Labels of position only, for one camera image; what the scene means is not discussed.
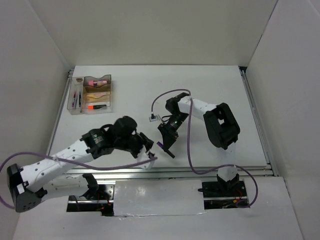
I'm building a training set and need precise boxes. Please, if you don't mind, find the yellow highlighter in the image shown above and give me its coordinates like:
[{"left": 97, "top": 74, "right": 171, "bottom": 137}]
[{"left": 86, "top": 93, "right": 105, "bottom": 99}]

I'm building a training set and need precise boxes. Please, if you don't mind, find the red white pen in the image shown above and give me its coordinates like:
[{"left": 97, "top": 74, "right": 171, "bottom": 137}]
[{"left": 71, "top": 91, "right": 77, "bottom": 108}]

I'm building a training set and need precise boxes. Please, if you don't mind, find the purple capped black highlighter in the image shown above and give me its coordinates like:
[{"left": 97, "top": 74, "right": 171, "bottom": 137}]
[{"left": 156, "top": 141, "right": 175, "bottom": 159}]

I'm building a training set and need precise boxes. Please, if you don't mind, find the white cover sheet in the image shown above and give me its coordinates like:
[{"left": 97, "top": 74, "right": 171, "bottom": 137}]
[{"left": 113, "top": 180, "right": 205, "bottom": 217}]

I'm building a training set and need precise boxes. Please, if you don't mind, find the blue clear pen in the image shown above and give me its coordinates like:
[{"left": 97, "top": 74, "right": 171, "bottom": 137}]
[{"left": 78, "top": 91, "right": 82, "bottom": 108}]

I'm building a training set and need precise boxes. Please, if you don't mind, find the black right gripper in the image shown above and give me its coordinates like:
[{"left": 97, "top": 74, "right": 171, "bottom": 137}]
[{"left": 158, "top": 111, "right": 190, "bottom": 152}]

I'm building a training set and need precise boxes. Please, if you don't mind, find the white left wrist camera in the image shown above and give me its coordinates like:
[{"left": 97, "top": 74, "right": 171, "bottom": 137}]
[{"left": 136, "top": 149, "right": 158, "bottom": 171}]

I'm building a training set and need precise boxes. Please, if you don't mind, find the smoky grey organizer compartment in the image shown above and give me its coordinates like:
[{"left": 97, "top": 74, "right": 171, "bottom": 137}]
[{"left": 83, "top": 74, "right": 112, "bottom": 88}]

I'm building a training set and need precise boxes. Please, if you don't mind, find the clear long organizer tray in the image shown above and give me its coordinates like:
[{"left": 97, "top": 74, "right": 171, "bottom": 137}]
[{"left": 67, "top": 77, "right": 85, "bottom": 115}]

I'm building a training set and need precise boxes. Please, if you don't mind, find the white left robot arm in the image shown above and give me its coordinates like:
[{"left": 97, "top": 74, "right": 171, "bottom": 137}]
[{"left": 6, "top": 116, "right": 157, "bottom": 213}]

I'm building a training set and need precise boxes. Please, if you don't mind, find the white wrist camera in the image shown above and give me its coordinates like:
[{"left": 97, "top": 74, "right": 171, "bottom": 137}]
[
  {"left": 136, "top": 149, "right": 158, "bottom": 171},
  {"left": 149, "top": 114, "right": 159, "bottom": 122}
]

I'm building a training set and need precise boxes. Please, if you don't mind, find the pink capped pencil tube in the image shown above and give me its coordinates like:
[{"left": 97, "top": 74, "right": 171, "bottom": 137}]
[{"left": 88, "top": 79, "right": 110, "bottom": 88}]

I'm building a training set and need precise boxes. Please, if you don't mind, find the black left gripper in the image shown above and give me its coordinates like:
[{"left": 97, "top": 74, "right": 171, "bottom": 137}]
[{"left": 115, "top": 131, "right": 154, "bottom": 159}]

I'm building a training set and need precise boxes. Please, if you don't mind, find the orange capped black highlighter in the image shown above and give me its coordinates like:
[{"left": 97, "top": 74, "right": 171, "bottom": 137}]
[{"left": 87, "top": 104, "right": 108, "bottom": 110}]

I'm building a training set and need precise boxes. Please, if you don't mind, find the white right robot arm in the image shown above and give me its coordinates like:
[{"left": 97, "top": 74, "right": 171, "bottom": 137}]
[{"left": 157, "top": 92, "right": 240, "bottom": 158}]

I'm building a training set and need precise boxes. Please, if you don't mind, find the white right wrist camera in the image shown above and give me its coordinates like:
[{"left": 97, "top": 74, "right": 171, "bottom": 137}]
[{"left": 149, "top": 114, "right": 159, "bottom": 122}]

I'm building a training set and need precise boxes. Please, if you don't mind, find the aluminium table frame rail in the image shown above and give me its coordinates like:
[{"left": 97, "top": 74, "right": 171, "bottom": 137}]
[{"left": 47, "top": 65, "right": 275, "bottom": 179}]

